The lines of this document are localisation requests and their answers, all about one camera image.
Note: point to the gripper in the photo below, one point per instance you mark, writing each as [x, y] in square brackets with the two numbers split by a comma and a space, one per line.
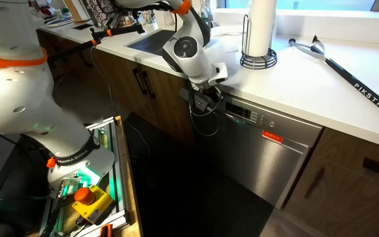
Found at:
[215, 94]

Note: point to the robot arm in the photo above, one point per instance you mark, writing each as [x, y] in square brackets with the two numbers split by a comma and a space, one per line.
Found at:
[15, 95]

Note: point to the wooden cabinet door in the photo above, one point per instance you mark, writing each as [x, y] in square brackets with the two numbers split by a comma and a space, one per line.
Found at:
[347, 207]
[117, 85]
[173, 112]

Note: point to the red magnet sign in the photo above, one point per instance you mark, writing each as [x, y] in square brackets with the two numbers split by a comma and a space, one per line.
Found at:
[272, 137]

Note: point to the stainless steel dishwasher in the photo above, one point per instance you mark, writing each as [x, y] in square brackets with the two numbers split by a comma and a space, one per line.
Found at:
[262, 158]

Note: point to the sink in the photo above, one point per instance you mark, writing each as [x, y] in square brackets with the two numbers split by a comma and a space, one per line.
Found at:
[153, 42]

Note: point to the white paper towel roll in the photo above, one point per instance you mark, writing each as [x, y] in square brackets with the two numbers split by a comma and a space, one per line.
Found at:
[261, 26]

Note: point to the dishwasher door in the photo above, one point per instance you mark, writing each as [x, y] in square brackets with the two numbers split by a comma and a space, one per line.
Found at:
[258, 164]

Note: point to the clear bottle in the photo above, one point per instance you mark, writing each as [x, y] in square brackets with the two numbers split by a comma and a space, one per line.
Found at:
[204, 11]

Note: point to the drinking glass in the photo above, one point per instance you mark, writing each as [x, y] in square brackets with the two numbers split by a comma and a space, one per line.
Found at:
[169, 19]

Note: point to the glass jar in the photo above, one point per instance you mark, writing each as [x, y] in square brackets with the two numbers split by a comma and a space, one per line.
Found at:
[147, 17]

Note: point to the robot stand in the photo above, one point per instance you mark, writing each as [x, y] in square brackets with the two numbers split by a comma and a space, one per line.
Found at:
[123, 171]

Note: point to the window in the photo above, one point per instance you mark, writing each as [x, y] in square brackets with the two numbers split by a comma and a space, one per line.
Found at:
[308, 4]

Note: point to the patterned bag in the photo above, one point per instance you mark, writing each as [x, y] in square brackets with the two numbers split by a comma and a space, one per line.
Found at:
[100, 11]

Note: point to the black reacher grabber tool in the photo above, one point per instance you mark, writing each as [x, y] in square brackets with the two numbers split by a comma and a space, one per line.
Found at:
[357, 84]

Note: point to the wooden drawer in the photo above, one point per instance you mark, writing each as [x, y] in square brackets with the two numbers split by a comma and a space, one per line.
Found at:
[347, 148]

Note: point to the black phone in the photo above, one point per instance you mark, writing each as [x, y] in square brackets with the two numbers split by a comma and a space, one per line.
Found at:
[82, 26]

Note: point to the yellow emergency stop box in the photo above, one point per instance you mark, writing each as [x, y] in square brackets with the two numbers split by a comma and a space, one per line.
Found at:
[97, 202]

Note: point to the plate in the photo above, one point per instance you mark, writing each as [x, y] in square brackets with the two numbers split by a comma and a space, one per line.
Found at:
[59, 21]

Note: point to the orange clamp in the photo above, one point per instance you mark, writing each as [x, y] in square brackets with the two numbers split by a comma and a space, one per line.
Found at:
[106, 230]

